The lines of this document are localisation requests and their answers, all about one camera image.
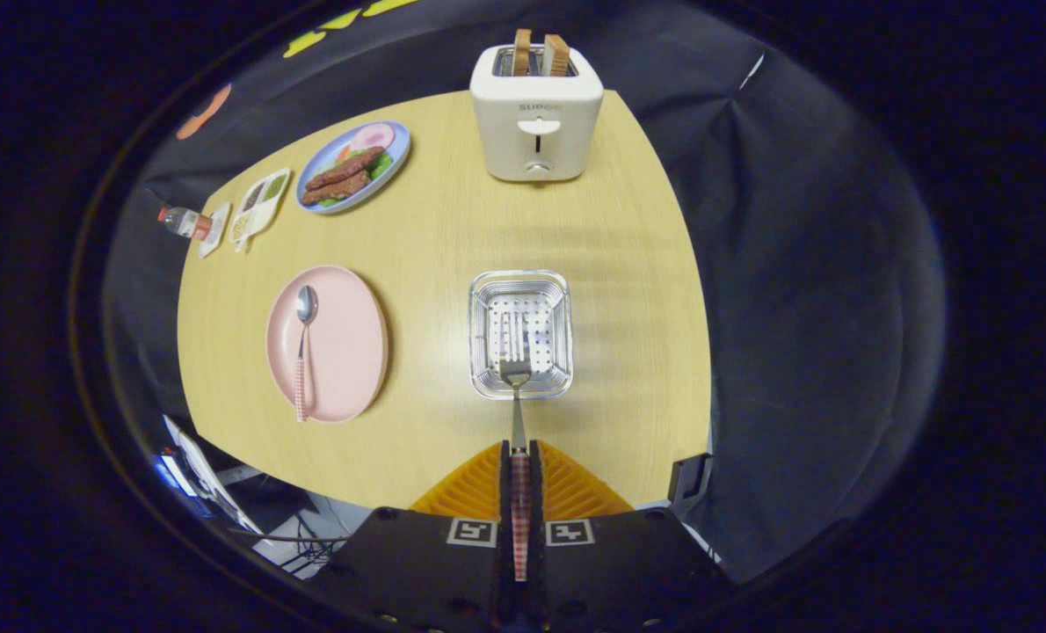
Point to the brown meat strip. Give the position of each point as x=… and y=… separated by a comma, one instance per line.
x=347, y=167
x=338, y=188

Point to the blue plate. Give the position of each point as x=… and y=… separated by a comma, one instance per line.
x=312, y=167

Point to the white equipment under table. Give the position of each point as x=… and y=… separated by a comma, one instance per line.
x=198, y=470

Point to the pink ham slice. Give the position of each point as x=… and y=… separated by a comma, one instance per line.
x=372, y=136

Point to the clear bottle with red cap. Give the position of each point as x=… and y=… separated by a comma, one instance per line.
x=185, y=221

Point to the black bracket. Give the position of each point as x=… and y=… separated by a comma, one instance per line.
x=688, y=479

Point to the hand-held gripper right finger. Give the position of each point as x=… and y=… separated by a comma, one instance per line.
x=536, y=527

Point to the white divided condiment tray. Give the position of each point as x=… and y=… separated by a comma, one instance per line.
x=259, y=211

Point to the green lettuce leaf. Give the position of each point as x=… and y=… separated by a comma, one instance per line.
x=381, y=164

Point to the pink plate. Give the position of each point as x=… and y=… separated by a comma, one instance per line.
x=347, y=352

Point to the toast slice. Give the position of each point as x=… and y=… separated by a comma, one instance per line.
x=522, y=51
x=556, y=54

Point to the perforated metal basket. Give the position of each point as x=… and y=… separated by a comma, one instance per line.
x=523, y=316

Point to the white toaster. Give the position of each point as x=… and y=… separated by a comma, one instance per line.
x=536, y=97

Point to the small white square dish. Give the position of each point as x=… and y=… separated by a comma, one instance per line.
x=215, y=233

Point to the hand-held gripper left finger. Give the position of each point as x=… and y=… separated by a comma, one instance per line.
x=505, y=527

